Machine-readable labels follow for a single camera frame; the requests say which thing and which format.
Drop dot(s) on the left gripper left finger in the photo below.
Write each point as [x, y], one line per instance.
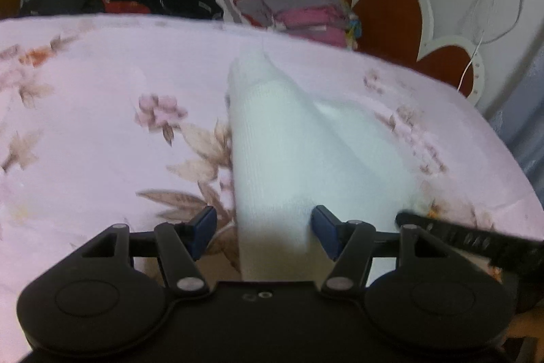
[116, 288]

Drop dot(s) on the red white scalloped headboard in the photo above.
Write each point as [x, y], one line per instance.
[402, 32]

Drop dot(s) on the pink floral bed sheet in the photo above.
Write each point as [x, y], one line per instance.
[108, 119]

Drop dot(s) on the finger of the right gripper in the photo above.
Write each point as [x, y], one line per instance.
[509, 253]

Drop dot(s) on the white knit sweater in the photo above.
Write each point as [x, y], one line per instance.
[292, 152]

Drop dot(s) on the stack of folded clothes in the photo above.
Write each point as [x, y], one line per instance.
[331, 22]

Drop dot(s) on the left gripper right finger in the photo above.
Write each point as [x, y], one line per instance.
[411, 287]

